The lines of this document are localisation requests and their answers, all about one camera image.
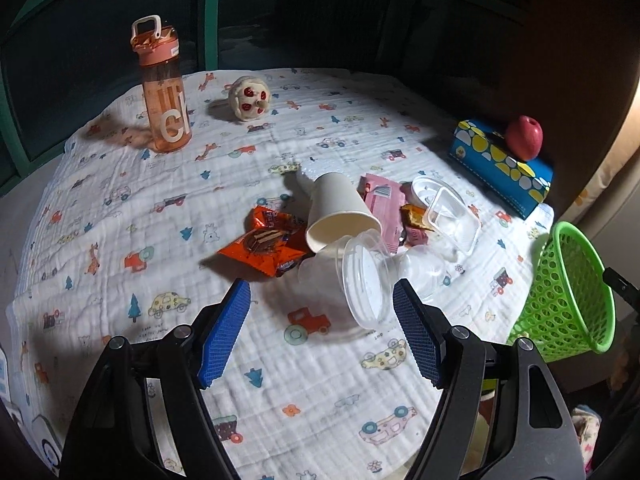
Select white plastic cup lid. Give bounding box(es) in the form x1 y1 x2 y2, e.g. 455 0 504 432
402 176 451 208

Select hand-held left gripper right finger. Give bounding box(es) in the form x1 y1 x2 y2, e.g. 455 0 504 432
392 277 586 480

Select green window frame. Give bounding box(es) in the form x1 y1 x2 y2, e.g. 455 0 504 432
0 0 223 181

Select clear square plastic container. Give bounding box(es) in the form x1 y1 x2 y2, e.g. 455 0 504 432
425 187 482 256

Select blue yellow-dotted tissue box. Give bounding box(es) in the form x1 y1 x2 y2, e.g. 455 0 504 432
448 119 555 220

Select orange plastic water bottle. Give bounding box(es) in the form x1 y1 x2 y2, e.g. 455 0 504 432
131 15 194 153

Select green plastic basket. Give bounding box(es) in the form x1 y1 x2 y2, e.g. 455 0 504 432
506 221 616 363

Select cream plush toy red spots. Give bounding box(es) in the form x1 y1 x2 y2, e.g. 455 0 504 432
227 75 271 123

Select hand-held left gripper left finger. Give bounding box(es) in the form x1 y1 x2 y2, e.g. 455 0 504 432
59 279 251 480

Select large clear plastic cup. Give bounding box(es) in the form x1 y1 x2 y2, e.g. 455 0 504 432
342 230 456 330

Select white printed blanket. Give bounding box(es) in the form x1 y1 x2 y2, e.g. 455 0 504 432
5 67 556 480

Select floral cloth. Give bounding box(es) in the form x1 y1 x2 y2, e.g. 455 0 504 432
570 402 601 471

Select orange snack wrapper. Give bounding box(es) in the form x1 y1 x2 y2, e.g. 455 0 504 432
215 206 313 278

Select white paper cup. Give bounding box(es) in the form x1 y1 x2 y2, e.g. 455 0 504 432
306 172 383 255

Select red apple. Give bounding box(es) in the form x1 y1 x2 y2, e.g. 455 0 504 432
504 115 544 162

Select pink snack wrapper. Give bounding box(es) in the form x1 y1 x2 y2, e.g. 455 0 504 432
361 173 431 253

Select small clear plastic cup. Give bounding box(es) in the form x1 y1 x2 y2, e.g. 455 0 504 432
297 254 351 308

